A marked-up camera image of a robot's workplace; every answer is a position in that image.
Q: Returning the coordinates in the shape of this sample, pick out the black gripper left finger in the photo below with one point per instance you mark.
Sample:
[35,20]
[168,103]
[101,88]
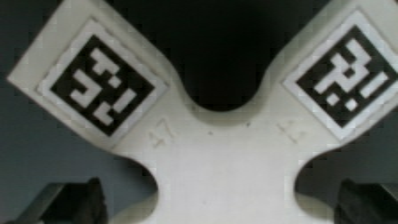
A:
[69,204]

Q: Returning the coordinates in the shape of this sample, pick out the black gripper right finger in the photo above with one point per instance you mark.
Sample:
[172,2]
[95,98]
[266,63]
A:
[367,203]

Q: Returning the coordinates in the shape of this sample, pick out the white cross-shaped table base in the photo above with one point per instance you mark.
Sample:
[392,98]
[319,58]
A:
[223,157]

